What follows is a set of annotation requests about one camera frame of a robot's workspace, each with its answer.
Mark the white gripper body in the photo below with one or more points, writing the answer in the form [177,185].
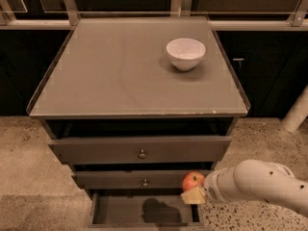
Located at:
[212,185]

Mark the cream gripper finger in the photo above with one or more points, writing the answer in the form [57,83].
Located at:
[196,196]

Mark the red apple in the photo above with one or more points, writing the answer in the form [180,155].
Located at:
[191,180]

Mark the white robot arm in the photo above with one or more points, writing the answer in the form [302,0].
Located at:
[250,180]

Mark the top drawer metal knob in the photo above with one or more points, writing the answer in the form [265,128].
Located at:
[142,154]

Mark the bottom grey drawer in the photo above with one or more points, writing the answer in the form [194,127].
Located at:
[143,210]

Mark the grey drawer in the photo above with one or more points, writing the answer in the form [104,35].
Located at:
[143,210]
[125,150]
[103,180]

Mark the middle grey drawer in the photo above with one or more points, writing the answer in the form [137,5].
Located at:
[103,180]

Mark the top grey drawer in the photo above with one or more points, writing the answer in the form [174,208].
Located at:
[125,150]

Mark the grey drawer cabinet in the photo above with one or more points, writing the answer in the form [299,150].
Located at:
[114,79]

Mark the white ceramic bowl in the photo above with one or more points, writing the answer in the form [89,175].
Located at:
[185,53]

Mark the white cylindrical post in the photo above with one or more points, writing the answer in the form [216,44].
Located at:
[296,115]

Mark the metal railing frame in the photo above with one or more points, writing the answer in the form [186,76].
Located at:
[220,20]

